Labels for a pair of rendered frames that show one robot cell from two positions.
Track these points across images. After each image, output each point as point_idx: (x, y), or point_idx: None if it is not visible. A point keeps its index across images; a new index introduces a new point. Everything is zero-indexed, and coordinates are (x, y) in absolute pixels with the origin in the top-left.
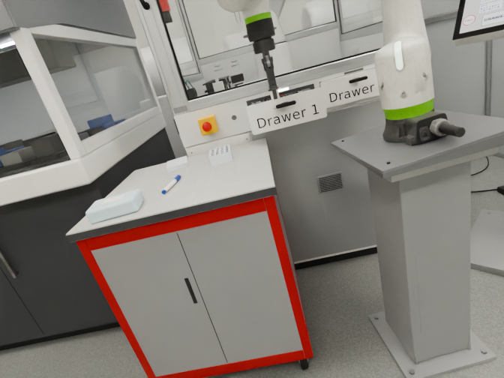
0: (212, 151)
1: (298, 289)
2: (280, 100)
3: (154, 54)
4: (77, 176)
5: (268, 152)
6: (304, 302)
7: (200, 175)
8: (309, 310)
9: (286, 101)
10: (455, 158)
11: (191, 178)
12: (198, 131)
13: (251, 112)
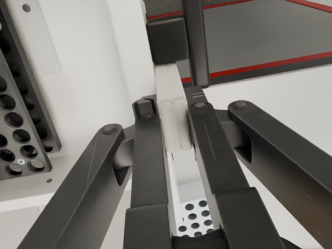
0: (191, 236)
1: (220, 11)
2: (177, 72)
3: None
4: None
5: (228, 85)
6: (159, 8)
7: (289, 217)
8: (175, 0)
9: (156, 32)
10: None
11: (289, 230)
12: None
13: (178, 193)
